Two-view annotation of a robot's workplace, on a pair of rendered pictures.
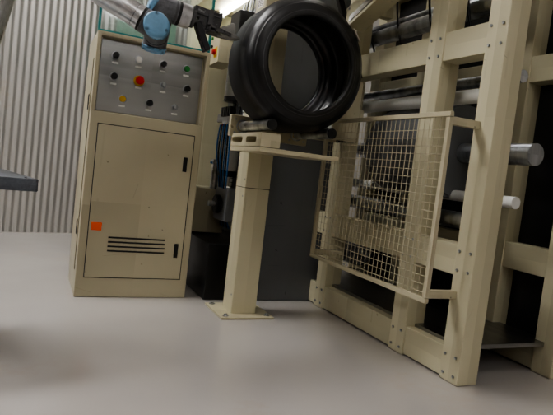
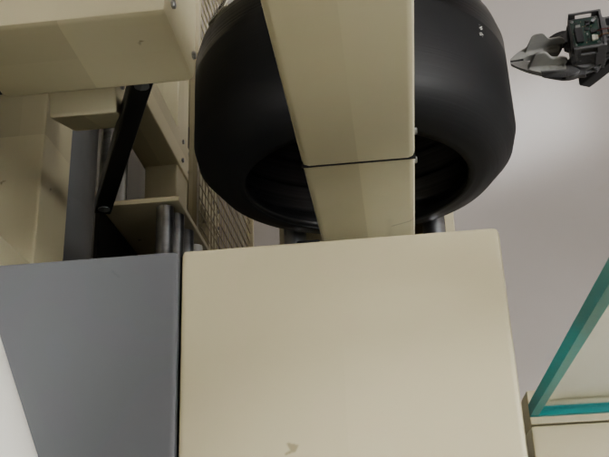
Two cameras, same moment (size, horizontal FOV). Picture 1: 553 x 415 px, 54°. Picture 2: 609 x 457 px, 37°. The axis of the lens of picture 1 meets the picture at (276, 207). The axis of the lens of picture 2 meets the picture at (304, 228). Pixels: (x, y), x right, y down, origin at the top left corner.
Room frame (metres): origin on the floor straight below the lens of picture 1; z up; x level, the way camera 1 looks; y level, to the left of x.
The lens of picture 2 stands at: (3.12, 0.38, 2.58)
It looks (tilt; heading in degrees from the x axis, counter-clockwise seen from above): 66 degrees down; 218
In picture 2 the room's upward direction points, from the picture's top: 16 degrees counter-clockwise
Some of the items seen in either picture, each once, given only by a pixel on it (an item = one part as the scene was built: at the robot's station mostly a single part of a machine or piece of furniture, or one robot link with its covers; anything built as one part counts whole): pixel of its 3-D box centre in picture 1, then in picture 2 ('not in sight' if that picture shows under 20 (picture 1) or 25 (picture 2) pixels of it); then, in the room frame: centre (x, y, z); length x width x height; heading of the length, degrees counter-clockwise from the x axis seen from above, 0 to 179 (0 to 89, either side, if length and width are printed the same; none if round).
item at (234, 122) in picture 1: (269, 130); not in sight; (2.58, 0.08, 0.90); 0.40 x 0.03 x 0.10; 115
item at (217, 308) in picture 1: (238, 309); not in sight; (2.64, 0.13, 0.01); 0.27 x 0.27 x 0.02; 25
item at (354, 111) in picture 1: (336, 111); (158, 280); (2.78, -0.25, 1.05); 0.20 x 0.15 x 0.30; 25
